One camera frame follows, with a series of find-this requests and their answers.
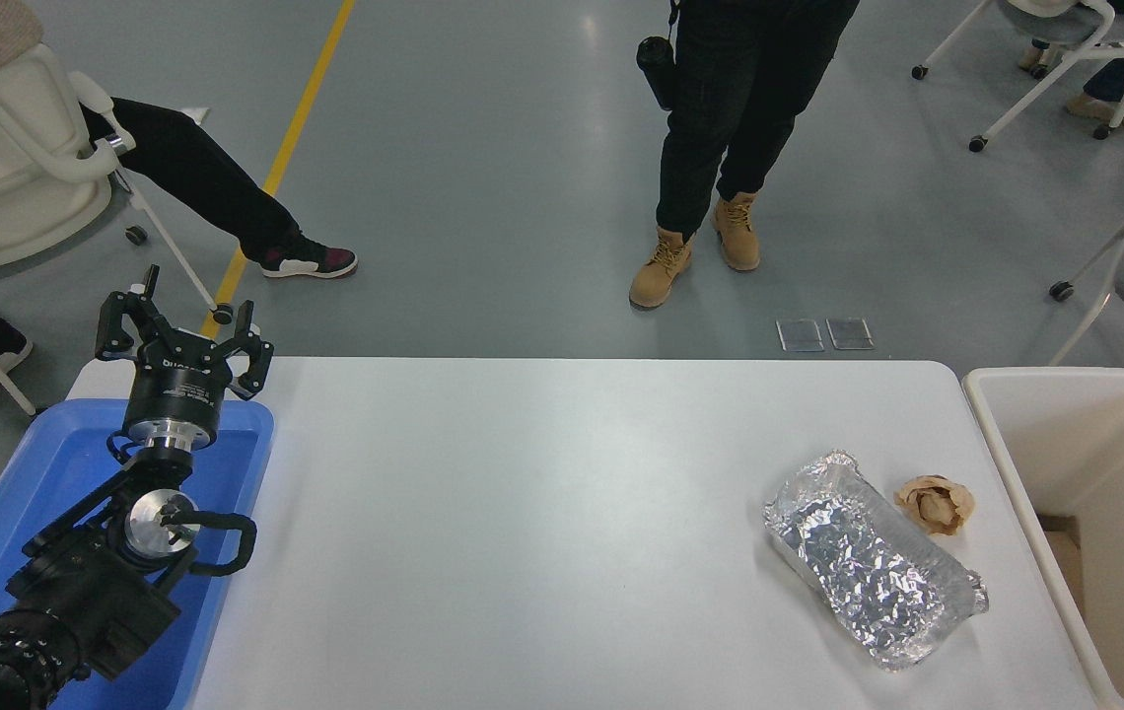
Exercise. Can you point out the brown cardboard piece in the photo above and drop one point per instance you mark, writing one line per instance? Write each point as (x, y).
(1065, 562)

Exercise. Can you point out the blue plastic tray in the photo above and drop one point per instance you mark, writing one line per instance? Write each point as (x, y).
(49, 473)

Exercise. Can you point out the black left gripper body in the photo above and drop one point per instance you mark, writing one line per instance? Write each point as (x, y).
(177, 380)

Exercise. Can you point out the white office chair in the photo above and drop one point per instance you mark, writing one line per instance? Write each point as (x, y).
(10, 168)

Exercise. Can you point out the crumpled tan paper ball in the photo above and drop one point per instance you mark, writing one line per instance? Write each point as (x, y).
(935, 505)

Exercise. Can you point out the standing person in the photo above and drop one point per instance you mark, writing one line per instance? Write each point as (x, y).
(720, 99)

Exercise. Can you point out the seated person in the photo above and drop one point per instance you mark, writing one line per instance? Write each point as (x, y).
(187, 168)

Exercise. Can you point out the foil plate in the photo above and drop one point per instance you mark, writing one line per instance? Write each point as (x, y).
(868, 562)

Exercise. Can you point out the large pale bin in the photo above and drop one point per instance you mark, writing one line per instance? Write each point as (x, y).
(1114, 444)

